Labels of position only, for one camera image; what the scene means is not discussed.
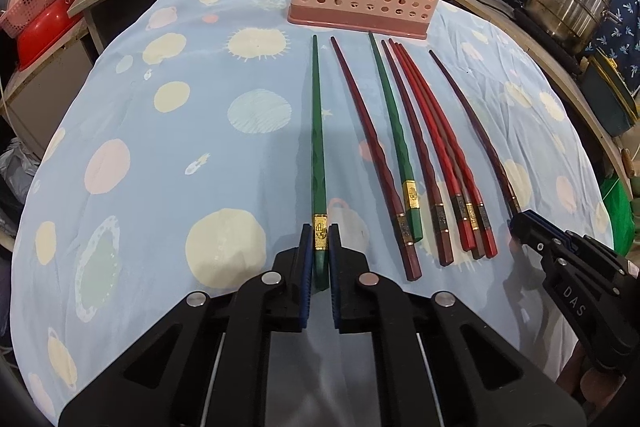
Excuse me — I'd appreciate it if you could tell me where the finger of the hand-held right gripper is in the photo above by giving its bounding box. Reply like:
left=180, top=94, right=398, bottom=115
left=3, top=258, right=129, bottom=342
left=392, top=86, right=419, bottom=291
left=507, top=213, right=572, bottom=279
left=522, top=210, right=632, bottom=279

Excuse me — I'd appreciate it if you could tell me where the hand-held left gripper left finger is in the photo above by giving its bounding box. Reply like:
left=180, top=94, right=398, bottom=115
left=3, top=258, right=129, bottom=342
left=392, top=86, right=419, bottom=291
left=59, top=224, right=314, bottom=427

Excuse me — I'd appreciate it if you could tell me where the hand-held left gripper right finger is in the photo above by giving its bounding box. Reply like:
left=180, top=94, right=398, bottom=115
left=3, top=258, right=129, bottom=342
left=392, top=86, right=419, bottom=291
left=329, top=224, right=586, bottom=427

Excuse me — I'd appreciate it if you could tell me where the dark red chopstick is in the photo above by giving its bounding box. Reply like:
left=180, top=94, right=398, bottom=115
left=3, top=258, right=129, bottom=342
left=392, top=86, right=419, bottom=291
left=381, top=39, right=455, bottom=267
left=429, top=51, right=523, bottom=220
left=330, top=36, right=423, bottom=282

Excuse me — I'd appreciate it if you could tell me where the bright red chopstick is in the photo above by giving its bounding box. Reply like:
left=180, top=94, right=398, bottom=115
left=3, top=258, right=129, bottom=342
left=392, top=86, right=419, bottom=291
left=400, top=47, right=497, bottom=257
left=390, top=41, right=476, bottom=252

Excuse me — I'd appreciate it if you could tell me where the green chopstick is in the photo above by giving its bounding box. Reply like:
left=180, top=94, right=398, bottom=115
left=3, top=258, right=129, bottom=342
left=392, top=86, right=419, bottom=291
left=309, top=35, right=332, bottom=292
left=368, top=32, right=425, bottom=244

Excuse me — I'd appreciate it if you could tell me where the person's right hand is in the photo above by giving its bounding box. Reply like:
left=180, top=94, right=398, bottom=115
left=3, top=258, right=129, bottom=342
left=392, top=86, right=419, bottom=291
left=554, top=341, right=603, bottom=388

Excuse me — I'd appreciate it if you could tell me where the green plastic bag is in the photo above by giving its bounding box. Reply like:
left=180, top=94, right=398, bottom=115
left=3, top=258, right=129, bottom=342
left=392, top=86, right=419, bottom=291
left=600, top=174, right=638, bottom=230

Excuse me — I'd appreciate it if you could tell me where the dark green box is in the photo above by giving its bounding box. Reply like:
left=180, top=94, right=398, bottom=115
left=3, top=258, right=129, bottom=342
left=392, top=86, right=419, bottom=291
left=580, top=49, right=640, bottom=138

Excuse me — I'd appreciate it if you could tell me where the black induction cooker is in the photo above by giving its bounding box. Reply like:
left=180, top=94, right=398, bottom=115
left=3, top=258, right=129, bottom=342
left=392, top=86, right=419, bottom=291
left=512, top=4, right=593, bottom=75

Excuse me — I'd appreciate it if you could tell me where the blue planet print tablecloth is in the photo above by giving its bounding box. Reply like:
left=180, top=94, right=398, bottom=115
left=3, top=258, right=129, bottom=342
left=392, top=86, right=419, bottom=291
left=12, top=0, right=616, bottom=423

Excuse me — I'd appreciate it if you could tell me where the grey plastic bag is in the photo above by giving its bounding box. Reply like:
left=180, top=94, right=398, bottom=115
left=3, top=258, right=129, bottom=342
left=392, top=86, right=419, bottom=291
left=0, top=139, right=41, bottom=192

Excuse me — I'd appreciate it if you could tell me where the red plastic basin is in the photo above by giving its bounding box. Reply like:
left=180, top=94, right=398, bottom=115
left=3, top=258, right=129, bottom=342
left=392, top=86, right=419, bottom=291
left=17, top=0, right=83, bottom=70

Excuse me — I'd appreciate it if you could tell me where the pink plastic basket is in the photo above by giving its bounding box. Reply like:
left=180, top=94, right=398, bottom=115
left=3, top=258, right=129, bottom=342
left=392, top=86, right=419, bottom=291
left=0, top=0, right=76, bottom=38

